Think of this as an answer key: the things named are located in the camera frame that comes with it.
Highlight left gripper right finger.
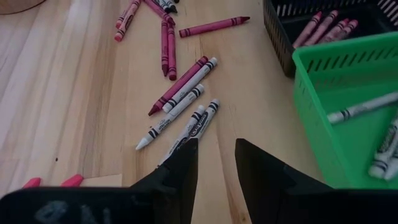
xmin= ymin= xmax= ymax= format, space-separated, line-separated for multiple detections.
xmin=234 ymin=138 xmax=336 ymax=224

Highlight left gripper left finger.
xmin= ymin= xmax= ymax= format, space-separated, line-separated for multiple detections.
xmin=130 ymin=138 xmax=199 ymax=224

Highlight white crayon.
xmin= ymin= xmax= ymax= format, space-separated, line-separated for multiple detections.
xmin=384 ymin=146 xmax=398 ymax=182
xmin=135 ymin=83 xmax=205 ymax=151
xmin=162 ymin=57 xmax=218 ymax=114
xmin=186 ymin=98 xmax=221 ymax=147
xmin=368 ymin=118 xmax=398 ymax=180
xmin=326 ymin=91 xmax=398 ymax=125
xmin=157 ymin=105 xmax=206 ymax=167

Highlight magenta crayon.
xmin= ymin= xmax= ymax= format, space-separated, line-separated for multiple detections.
xmin=147 ymin=55 xmax=210 ymax=117
xmin=144 ymin=0 xmax=176 ymax=26
xmin=160 ymin=20 xmax=170 ymax=77
xmin=178 ymin=16 xmax=251 ymax=39
xmin=292 ymin=11 xmax=323 ymax=49
xmin=167 ymin=24 xmax=178 ymax=82

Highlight green plastic basket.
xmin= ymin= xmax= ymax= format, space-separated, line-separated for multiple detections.
xmin=291 ymin=30 xmax=398 ymax=190

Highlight grey crayon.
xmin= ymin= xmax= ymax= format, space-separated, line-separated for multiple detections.
xmin=154 ymin=0 xmax=174 ymax=12
xmin=163 ymin=0 xmax=178 ymax=14

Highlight black plastic basket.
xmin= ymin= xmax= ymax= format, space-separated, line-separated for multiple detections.
xmin=262 ymin=0 xmax=398 ymax=78

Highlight red crayons at bottom edge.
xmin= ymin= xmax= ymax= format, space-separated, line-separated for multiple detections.
xmin=60 ymin=174 xmax=85 ymax=188

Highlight white lamp with wooden base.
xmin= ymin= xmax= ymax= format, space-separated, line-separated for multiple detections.
xmin=0 ymin=0 xmax=47 ymax=16

